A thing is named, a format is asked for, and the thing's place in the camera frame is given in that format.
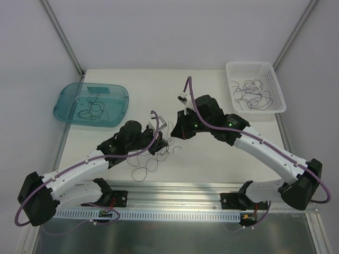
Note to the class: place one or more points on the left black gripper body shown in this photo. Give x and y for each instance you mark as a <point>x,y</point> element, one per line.
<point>158,143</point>

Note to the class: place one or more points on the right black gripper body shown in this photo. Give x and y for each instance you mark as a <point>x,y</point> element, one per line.
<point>179,126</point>

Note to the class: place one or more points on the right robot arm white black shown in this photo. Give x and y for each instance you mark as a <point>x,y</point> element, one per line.
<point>299,178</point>

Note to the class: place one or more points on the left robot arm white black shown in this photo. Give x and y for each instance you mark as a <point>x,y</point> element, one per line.
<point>42,196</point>

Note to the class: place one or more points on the white perforated plastic basket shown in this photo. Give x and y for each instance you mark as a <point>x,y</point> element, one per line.
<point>254,88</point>

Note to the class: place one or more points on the teal translucent plastic bin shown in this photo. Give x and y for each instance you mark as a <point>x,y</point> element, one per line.
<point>92,104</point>

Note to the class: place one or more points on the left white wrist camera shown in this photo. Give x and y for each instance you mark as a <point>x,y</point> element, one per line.
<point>156,123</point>

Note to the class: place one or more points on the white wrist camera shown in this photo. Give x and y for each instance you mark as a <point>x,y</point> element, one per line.
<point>156,123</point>
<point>185,99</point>

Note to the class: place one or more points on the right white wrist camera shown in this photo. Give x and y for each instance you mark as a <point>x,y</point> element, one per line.
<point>185,99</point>

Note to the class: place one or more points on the aluminium mounting rail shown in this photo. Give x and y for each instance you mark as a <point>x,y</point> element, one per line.
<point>192,197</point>

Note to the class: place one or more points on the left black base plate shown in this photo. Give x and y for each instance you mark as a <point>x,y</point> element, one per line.
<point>118,198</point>

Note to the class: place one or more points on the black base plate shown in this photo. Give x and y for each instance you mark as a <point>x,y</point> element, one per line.
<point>231,201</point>
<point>118,198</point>

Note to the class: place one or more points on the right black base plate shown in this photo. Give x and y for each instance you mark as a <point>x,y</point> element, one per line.
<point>231,201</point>

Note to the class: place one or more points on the white slotted cable duct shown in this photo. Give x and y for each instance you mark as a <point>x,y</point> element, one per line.
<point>143,215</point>

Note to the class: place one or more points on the left aluminium frame post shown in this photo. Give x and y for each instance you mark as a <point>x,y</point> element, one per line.
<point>45,4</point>

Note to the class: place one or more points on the aluminium frame post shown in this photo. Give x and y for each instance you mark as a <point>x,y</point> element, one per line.
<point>302,20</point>
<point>45,4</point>

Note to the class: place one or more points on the right aluminium frame post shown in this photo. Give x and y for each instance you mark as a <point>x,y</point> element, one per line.
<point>302,20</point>

